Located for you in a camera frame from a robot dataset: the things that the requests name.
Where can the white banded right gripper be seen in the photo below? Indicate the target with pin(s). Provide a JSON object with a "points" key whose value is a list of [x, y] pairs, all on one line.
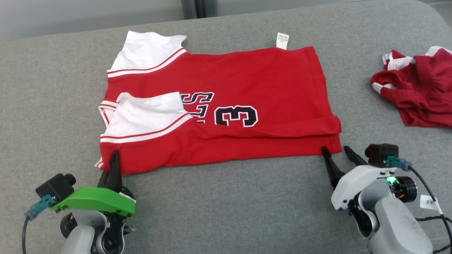
{"points": [[353, 183]]}

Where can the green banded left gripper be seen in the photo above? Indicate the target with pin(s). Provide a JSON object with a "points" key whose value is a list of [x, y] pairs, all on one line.
{"points": [[95, 200]]}

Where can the red shorts with white stripe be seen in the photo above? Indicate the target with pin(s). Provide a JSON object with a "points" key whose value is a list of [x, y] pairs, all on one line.
{"points": [[423, 95]]}

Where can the red jersey shirt white sleeves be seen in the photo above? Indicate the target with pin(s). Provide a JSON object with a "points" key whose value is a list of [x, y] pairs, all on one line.
{"points": [[265, 81]]}

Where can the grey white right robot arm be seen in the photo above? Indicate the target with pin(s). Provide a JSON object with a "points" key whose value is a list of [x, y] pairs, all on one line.
{"points": [[399, 229]]}

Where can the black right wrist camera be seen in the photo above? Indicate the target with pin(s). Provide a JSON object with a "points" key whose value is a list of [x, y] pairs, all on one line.
{"points": [[381, 153]]}

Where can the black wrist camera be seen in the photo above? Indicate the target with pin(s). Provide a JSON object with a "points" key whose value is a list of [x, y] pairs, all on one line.
{"points": [[381, 153], [54, 187]]}

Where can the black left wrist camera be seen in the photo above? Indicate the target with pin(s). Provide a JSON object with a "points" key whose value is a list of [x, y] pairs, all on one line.
{"points": [[54, 187]]}

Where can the grey metal partition post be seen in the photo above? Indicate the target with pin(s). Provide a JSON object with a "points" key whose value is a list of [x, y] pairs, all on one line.
{"points": [[199, 8]]}

